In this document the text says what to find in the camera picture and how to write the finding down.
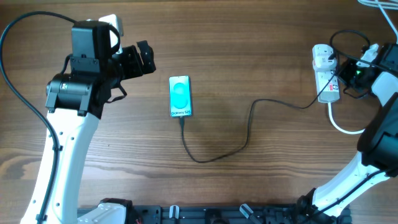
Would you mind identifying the white charger plug adapter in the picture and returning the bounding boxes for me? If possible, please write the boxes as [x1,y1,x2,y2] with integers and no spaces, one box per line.
[312,55,336,72]

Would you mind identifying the blue Galaxy smartphone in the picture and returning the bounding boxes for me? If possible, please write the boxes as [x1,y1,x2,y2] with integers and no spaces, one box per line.
[169,75,193,118]

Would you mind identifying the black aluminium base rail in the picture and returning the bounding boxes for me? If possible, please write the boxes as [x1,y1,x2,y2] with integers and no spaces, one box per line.
[75,203,352,224]

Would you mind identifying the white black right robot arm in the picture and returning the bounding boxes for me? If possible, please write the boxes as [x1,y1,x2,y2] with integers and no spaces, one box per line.
[292,44,397,223]

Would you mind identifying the white power strip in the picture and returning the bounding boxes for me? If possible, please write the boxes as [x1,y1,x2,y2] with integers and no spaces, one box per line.
[312,44,340,103]

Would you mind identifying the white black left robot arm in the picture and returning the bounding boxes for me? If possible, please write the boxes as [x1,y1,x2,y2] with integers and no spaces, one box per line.
[21,14,156,223]

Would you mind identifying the black charger cable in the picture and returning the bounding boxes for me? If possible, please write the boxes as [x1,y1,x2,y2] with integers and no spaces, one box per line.
[178,51,340,164]

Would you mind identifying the white power strip cord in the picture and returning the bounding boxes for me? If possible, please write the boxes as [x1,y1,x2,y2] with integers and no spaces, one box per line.
[328,0,398,135]

